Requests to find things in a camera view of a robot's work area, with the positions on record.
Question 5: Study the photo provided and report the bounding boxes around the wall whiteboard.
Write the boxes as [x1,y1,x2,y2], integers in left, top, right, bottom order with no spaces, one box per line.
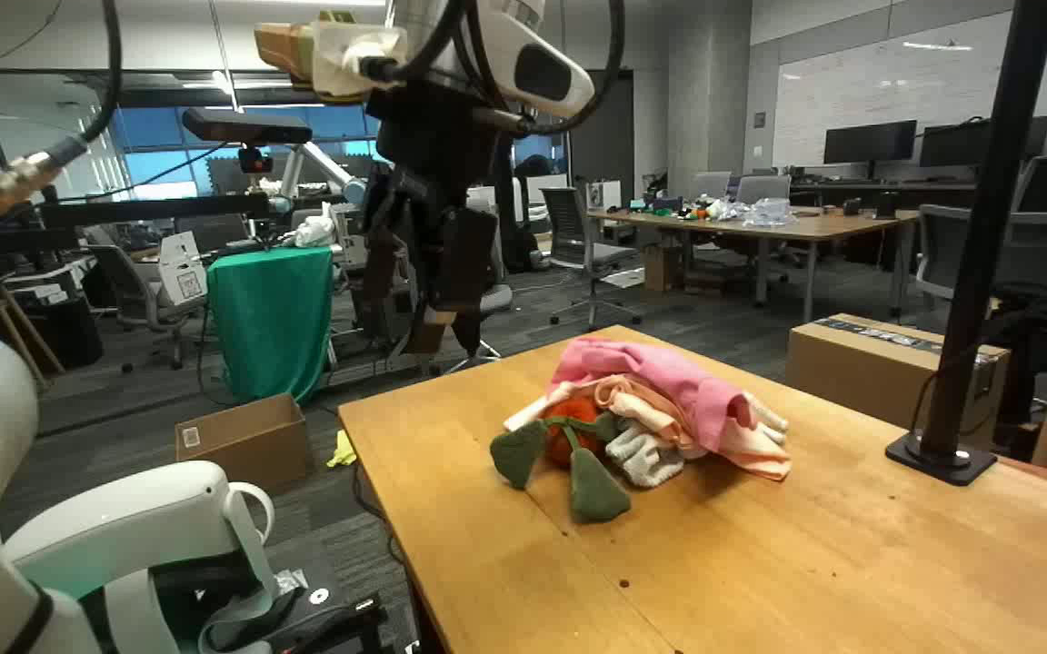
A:
[771,10,1017,176]

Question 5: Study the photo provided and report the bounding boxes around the cardboard box with striped tape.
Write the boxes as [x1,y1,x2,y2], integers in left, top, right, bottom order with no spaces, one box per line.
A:
[784,310,1013,451]

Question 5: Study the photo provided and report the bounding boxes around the red radish plush green leaves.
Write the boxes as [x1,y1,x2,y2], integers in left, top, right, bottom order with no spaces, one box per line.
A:
[486,389,635,526]

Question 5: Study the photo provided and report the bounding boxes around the long wooden office desk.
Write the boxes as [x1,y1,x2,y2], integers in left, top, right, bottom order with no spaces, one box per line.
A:
[588,205,924,328]

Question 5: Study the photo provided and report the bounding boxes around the yellow item on floor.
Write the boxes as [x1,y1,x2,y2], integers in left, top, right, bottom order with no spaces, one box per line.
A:
[322,430,360,471]

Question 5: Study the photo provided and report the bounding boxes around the green draped cloth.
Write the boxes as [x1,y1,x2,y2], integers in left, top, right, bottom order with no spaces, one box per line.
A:
[202,245,338,407]

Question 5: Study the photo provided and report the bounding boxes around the white chair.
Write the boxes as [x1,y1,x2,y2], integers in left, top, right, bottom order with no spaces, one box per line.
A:
[151,230,212,317]

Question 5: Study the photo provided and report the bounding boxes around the bright pink cloth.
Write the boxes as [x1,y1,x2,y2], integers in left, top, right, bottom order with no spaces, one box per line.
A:
[549,333,758,453]

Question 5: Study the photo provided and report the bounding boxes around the grey office chair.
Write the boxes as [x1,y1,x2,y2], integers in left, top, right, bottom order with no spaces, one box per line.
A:
[542,184,647,329]

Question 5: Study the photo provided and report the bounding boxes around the dark mesh office chair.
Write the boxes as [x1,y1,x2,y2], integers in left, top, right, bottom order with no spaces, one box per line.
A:
[914,151,1047,320]

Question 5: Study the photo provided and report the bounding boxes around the stand pole with square base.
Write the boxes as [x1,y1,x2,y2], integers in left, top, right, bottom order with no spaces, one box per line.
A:
[883,0,1047,492]

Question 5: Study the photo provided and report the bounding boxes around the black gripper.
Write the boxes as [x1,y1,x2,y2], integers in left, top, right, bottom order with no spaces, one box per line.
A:
[356,80,515,365]

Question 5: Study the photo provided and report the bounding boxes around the black case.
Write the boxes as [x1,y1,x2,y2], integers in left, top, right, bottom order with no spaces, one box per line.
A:
[0,266,110,375]

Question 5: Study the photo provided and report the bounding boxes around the black computer monitor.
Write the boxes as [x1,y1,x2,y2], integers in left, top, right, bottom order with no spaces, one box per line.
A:
[916,114,1047,171]
[821,119,920,166]

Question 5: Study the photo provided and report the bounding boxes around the small open cardboard box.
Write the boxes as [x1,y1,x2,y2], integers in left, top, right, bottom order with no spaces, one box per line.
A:
[171,391,321,498]

